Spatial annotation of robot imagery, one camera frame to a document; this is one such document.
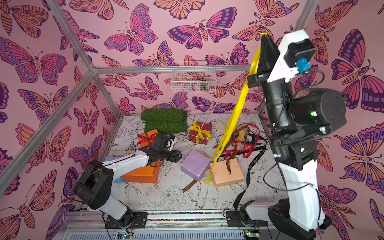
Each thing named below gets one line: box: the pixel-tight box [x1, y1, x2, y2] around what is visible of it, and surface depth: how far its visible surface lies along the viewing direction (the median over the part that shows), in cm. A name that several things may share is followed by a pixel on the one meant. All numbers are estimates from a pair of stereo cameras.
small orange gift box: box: [137, 129, 159, 148], surface depth 99 cm
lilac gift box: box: [180, 149, 211, 182], surface depth 88 cm
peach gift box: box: [210, 158, 245, 188], surface depth 85 cm
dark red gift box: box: [188, 121, 213, 145], surface depth 102 cm
